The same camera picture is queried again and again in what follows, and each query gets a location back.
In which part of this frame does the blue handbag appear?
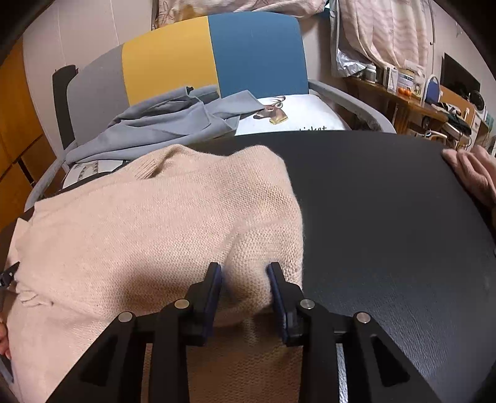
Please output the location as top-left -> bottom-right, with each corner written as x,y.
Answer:
424,75 -> 442,104

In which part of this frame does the wooden wardrobe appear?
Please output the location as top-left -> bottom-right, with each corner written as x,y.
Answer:
0,42 -> 64,229

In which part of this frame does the white deer print pillow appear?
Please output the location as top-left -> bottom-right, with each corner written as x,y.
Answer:
234,95 -> 351,136

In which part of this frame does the wooden cabinet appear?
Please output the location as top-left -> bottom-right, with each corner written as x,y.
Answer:
438,85 -> 491,148

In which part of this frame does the beige knit sweater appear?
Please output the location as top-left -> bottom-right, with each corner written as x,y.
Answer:
6,144 -> 307,403

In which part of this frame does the wooden desk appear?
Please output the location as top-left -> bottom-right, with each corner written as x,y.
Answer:
345,75 -> 448,134

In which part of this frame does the person's left hand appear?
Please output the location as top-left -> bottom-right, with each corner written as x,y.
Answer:
0,320 -> 11,359

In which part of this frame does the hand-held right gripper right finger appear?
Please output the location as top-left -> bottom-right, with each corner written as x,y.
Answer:
267,262 -> 440,403

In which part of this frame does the floral hanging bedding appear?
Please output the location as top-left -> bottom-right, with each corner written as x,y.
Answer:
149,0 -> 328,29

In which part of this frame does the white patterned seat cushion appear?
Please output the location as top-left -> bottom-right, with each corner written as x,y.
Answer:
62,158 -> 128,190

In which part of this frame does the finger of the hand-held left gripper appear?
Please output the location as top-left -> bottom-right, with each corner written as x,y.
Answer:
0,262 -> 20,288

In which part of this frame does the black monitor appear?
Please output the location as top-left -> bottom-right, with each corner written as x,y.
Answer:
442,53 -> 481,103

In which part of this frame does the black stand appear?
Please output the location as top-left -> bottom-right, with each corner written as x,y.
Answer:
52,65 -> 78,150

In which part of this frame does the grey yellow blue armchair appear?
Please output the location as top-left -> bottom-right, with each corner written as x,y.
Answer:
24,11 -> 396,212

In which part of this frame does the white radio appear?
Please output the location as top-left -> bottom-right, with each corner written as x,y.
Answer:
403,70 -> 427,95

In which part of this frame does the pale striped curtain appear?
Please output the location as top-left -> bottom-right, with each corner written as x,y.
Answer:
339,0 -> 435,72

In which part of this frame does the grey garment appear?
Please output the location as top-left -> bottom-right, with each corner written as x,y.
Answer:
65,86 -> 261,165

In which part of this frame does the white carton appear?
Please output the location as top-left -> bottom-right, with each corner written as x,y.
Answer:
383,67 -> 400,94

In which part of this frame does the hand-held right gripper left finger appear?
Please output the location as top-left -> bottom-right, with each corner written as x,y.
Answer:
48,262 -> 223,403

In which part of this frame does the silver foil bag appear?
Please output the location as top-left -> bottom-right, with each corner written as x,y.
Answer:
337,48 -> 369,76

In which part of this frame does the dark cloth pile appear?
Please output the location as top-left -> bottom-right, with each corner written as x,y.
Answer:
430,103 -> 471,128

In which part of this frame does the pink knit sweater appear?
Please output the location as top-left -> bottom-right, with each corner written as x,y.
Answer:
442,145 -> 496,212

